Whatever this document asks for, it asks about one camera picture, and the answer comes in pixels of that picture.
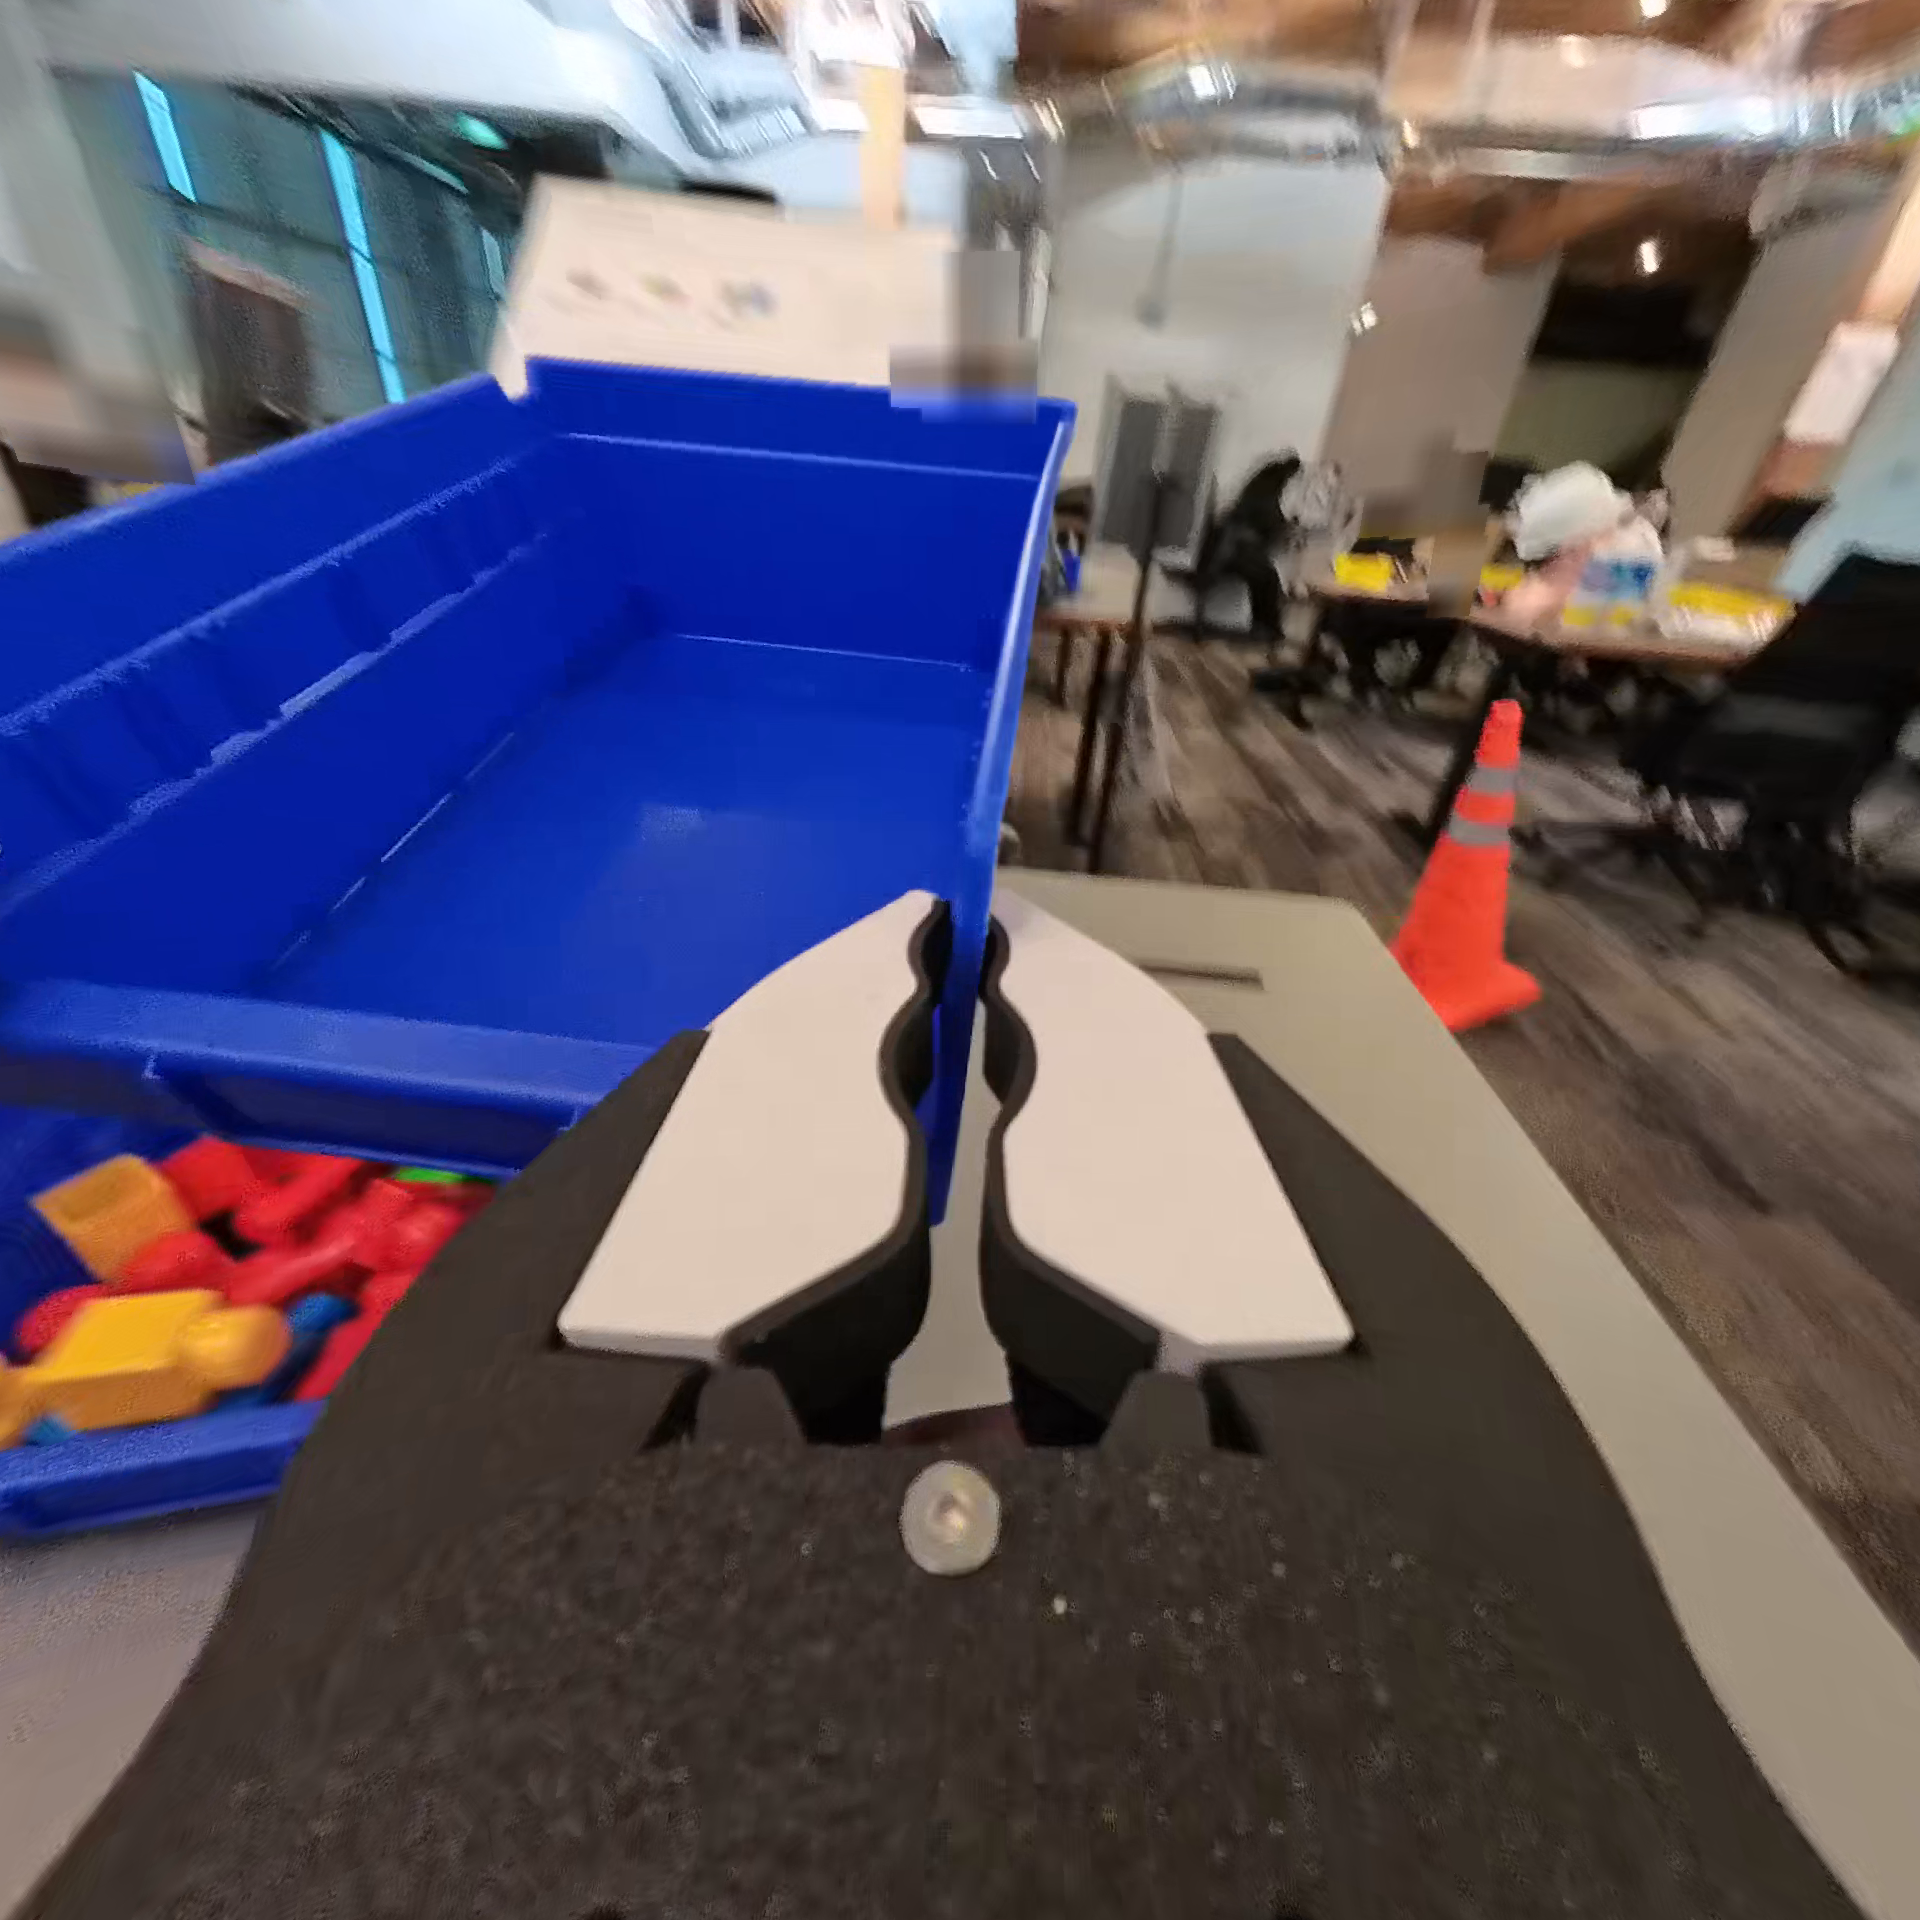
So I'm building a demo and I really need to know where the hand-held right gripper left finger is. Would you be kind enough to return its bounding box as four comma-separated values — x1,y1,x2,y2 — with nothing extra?
555,888,950,1445

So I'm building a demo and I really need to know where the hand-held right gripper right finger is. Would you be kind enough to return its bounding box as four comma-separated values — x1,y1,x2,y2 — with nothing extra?
978,888,1356,1449

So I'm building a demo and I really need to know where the white wipes canister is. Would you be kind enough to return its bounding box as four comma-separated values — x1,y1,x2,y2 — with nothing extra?
1568,516,1666,633

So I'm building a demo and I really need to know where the cluttered work table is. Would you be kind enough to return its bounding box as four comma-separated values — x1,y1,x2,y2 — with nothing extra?
1306,540,1796,723

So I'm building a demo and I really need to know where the silver ventilation duct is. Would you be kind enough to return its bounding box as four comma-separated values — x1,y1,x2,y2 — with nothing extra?
1035,45,1920,169

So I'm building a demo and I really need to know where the black office chair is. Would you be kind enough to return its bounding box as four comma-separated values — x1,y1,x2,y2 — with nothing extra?
1628,555,1920,980

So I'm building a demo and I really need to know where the grey desk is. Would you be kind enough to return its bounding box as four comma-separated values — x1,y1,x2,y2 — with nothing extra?
0,871,1920,1920

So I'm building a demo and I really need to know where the white display board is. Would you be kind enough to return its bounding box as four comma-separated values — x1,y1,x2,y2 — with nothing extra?
510,172,963,384

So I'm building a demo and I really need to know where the pile of colourful toy blocks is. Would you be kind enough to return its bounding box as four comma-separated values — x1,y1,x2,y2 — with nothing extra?
0,1132,496,1449

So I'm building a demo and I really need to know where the orange traffic cone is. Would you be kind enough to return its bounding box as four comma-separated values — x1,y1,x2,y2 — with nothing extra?
1387,698,1544,1033

